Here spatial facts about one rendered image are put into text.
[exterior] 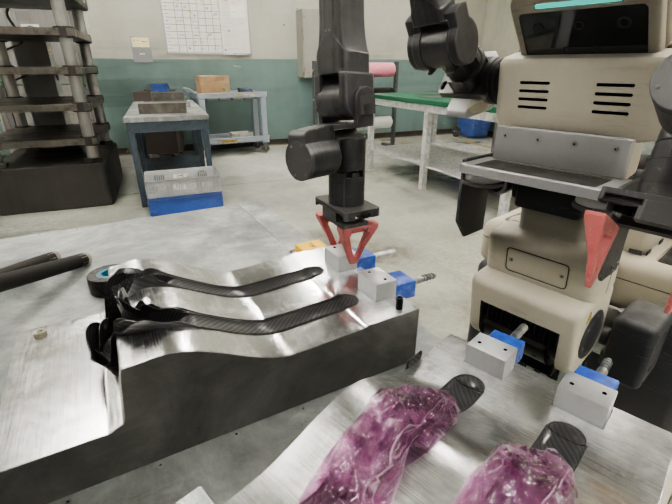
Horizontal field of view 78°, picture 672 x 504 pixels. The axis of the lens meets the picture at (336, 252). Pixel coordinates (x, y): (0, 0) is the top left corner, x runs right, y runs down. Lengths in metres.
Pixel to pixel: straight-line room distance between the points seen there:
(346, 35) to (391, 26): 7.27
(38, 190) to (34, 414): 4.03
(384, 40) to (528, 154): 7.07
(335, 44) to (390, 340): 0.41
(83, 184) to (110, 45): 2.93
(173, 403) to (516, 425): 0.36
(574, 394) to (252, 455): 0.36
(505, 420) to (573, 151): 0.47
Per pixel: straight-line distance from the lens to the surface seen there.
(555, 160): 0.81
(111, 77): 6.97
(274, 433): 0.55
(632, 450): 0.54
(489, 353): 0.55
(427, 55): 0.84
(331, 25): 0.64
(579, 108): 0.82
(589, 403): 0.54
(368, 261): 0.72
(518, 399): 0.54
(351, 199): 0.65
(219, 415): 0.54
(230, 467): 0.53
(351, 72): 0.62
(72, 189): 4.50
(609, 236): 0.54
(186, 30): 6.96
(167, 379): 0.49
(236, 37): 7.04
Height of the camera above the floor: 1.20
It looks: 24 degrees down
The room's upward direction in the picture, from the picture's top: straight up
